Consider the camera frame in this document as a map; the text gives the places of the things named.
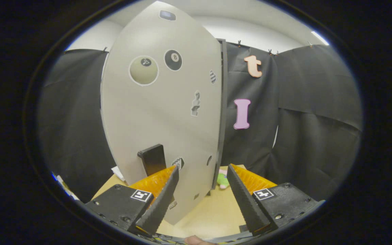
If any green plush toy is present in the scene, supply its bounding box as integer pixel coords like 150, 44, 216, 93
216, 169, 231, 190

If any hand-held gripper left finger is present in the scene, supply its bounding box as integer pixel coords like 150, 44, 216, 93
84, 165, 180, 238

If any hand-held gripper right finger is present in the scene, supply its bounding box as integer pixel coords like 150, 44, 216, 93
227, 164, 326, 236

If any black door handle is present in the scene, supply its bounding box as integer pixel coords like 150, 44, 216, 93
137, 144, 167, 177

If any short ceiling light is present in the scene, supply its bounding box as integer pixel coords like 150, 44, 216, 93
311, 31, 330, 46

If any grey shoe cabinet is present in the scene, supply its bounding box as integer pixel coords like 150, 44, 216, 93
211, 38, 229, 196

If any black backdrop cloth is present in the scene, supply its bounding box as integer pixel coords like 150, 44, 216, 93
38, 40, 364, 205

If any white printed object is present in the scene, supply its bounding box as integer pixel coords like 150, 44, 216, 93
51, 173, 80, 201

